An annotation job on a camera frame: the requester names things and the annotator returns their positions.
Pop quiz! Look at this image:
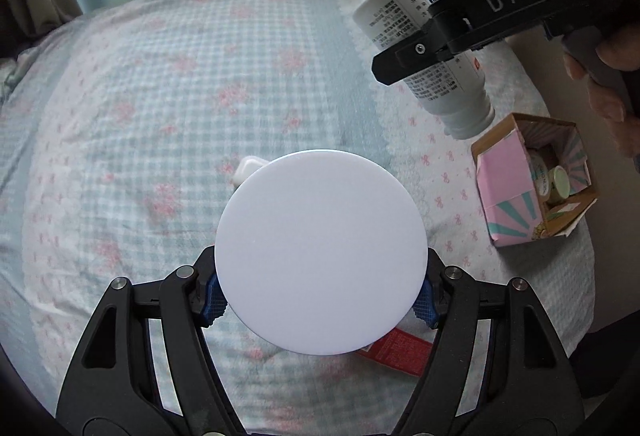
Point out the checked floral bed sheet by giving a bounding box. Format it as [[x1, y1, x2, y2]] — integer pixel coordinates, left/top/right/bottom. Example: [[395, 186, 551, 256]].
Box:
[[0, 0, 597, 436]]

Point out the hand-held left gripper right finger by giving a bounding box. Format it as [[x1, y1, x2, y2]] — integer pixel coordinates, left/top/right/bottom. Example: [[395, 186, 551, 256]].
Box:
[[399, 250, 586, 436]]

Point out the person's right hand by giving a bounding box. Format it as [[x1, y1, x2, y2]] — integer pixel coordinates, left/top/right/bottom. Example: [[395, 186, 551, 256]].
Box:
[[562, 22, 640, 159]]

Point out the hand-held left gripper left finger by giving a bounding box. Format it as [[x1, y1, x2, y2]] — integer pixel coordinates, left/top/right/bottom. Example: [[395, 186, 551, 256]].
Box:
[[56, 247, 247, 436]]

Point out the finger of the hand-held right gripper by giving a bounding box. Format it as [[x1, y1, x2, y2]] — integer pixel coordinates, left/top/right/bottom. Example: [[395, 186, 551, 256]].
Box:
[[371, 32, 452, 85]]

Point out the white round disc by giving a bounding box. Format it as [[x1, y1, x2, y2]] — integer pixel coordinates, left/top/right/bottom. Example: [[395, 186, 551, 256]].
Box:
[[214, 149, 429, 357]]

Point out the small white plastic object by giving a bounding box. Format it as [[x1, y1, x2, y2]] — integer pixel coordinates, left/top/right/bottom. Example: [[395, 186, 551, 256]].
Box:
[[233, 156, 271, 187]]

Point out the small cream jar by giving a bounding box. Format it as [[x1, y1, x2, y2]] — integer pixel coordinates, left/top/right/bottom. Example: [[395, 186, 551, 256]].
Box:
[[547, 166, 574, 205]]

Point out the white labelled bottle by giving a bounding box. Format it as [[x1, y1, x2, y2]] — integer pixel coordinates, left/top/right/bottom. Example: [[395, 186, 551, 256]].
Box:
[[352, 0, 496, 141]]

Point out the red packet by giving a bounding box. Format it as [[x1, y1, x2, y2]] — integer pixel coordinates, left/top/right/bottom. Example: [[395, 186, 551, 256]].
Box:
[[357, 328, 434, 377]]

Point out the pink cardboard box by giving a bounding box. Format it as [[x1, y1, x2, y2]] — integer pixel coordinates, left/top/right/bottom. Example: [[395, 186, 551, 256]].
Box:
[[471, 113, 599, 248]]

